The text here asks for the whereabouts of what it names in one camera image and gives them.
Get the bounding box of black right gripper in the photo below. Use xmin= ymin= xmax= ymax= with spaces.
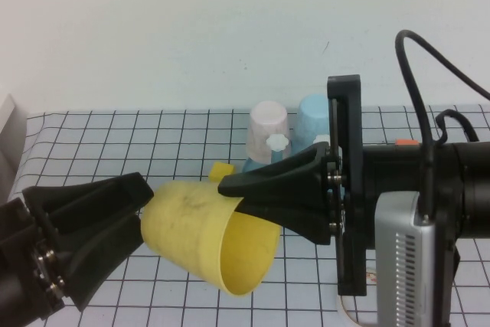
xmin=217 ymin=74 xmax=397 ymax=296

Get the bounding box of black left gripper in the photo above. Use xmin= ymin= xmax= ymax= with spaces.
xmin=0 ymin=172 xmax=155 ymax=326

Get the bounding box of yellow plastic cup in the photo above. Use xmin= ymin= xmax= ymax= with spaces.
xmin=140 ymin=181 xmax=283 ymax=297

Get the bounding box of blue cup stand with pegs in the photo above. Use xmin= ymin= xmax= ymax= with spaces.
xmin=241 ymin=134 xmax=348 ymax=211

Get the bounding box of light blue plastic cup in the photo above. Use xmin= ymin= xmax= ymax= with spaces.
xmin=292 ymin=93 xmax=331 ymax=152

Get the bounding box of pink plastic cup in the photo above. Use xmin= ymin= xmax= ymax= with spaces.
xmin=244 ymin=100 xmax=290 ymax=165

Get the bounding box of yellow foam cube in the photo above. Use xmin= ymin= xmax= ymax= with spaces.
xmin=209 ymin=162 xmax=235 ymax=182

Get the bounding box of white tape roll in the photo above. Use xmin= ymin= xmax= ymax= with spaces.
xmin=335 ymin=270 xmax=378 ymax=327

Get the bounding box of white box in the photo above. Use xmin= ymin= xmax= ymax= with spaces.
xmin=0 ymin=93 xmax=28 ymax=198

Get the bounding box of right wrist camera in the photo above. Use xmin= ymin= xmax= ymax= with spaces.
xmin=374 ymin=190 xmax=462 ymax=327

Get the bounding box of black right camera cable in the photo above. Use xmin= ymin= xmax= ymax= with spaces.
xmin=395 ymin=29 xmax=490 ymax=225

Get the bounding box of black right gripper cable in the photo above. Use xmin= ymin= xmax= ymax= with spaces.
xmin=434 ymin=110 xmax=480 ymax=143

